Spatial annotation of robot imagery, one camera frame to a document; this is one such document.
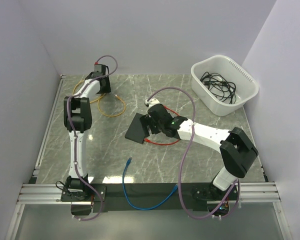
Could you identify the black network switch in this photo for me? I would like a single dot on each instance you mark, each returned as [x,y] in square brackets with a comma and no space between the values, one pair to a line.
[138,130]

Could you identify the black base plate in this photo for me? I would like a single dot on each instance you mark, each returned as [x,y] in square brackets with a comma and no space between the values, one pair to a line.
[200,197]

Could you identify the white plastic basin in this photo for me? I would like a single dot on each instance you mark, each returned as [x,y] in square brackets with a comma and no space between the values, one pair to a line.
[222,84]

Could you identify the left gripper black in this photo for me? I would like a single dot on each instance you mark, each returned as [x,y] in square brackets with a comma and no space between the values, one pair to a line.
[108,89]

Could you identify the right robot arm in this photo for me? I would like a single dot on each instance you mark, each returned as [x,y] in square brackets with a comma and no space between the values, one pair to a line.
[237,150]

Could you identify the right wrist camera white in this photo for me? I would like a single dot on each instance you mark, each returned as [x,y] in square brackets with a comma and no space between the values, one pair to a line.
[151,102]

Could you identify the aluminium rail frame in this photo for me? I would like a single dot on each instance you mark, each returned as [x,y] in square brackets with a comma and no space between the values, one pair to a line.
[32,193]

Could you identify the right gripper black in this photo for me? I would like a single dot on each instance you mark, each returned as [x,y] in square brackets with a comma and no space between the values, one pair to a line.
[148,119]

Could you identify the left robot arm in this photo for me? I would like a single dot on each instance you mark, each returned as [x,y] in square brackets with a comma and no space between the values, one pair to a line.
[78,121]

